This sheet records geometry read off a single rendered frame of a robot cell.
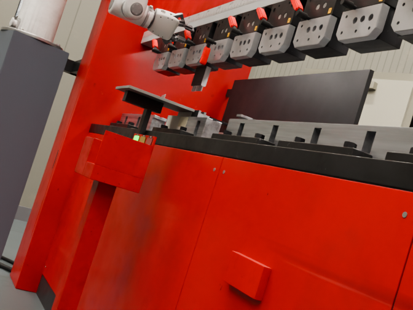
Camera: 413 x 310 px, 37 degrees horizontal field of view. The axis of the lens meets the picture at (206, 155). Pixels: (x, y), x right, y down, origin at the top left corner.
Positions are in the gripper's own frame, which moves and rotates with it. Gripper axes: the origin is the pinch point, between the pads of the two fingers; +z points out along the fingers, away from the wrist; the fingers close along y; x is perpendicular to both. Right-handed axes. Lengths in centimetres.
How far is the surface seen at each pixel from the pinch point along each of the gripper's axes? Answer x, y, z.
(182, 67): 1.8, 13.3, 5.5
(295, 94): 0, 6, 58
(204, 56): 27.2, -7.9, 0.5
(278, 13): 50, -42, 4
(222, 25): 17.8, -17.3, 3.6
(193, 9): -18.2, -2.8, 3.8
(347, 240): 144, -45, -7
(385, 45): 94, -63, 9
